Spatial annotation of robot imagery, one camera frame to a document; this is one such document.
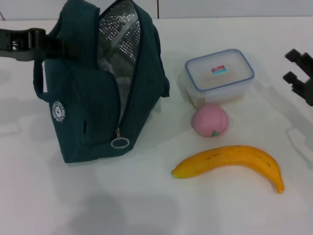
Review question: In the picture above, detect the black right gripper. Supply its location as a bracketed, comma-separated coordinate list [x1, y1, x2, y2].
[283, 48, 313, 106]

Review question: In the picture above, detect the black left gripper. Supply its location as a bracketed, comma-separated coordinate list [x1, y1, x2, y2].
[0, 28, 82, 62]

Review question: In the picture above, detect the dark teal insulated lunch bag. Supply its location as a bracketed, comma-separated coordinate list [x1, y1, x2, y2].
[33, 0, 171, 164]

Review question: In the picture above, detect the clear plastic food container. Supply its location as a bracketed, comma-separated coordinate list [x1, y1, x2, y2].
[179, 48, 255, 108]

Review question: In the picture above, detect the pink toy peach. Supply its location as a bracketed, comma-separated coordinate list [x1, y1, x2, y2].
[192, 103, 230, 138]

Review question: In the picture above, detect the yellow toy banana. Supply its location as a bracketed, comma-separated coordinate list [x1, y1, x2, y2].
[171, 145, 285, 194]

